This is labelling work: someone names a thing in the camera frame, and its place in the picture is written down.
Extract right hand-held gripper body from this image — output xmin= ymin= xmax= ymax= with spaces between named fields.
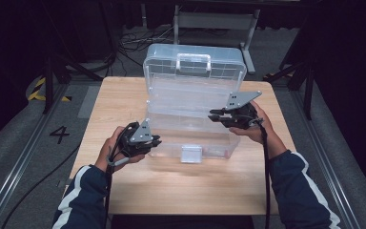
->
xmin=223 ymin=90 xmax=265 ymax=130

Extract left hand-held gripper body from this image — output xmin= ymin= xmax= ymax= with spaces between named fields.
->
xmin=117 ymin=117 xmax=155 ymax=158

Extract clear plastic storage box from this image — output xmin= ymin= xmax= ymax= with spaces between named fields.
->
xmin=142 ymin=43 xmax=248 ymax=164

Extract person's right hand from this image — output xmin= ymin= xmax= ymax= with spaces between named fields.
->
xmin=229 ymin=100 xmax=289 ymax=160

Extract person's left hand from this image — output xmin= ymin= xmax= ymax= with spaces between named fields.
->
xmin=94 ymin=126 xmax=147 ymax=173

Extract black metal stand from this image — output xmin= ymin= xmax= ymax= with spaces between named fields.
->
xmin=263 ymin=61 xmax=315 ymax=121

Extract grey metal stand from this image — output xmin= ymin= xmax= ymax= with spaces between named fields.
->
xmin=171 ymin=4 xmax=261 ymax=74

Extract black tripod stand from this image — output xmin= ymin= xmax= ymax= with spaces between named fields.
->
xmin=42 ymin=53 xmax=104 ymax=115

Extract yellow black hazard tape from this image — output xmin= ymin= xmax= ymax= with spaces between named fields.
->
xmin=28 ymin=76 xmax=72 ymax=103

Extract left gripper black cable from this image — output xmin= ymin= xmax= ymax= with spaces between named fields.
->
xmin=103 ymin=121 xmax=141 ymax=229

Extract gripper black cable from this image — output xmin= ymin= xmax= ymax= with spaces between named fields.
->
xmin=249 ymin=117 xmax=272 ymax=229
xmin=103 ymin=121 xmax=141 ymax=229

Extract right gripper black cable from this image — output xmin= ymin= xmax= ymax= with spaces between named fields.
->
xmin=249 ymin=117 xmax=272 ymax=229

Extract metal floor rail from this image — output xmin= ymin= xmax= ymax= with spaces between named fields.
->
xmin=0 ymin=84 xmax=70 ymax=229
xmin=290 ymin=90 xmax=361 ymax=229

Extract bundle of floor cables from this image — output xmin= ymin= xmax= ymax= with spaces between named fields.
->
xmin=118 ymin=27 xmax=175 ymax=73

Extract black floor cable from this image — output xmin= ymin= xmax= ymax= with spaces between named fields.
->
xmin=1 ymin=142 xmax=82 ymax=229

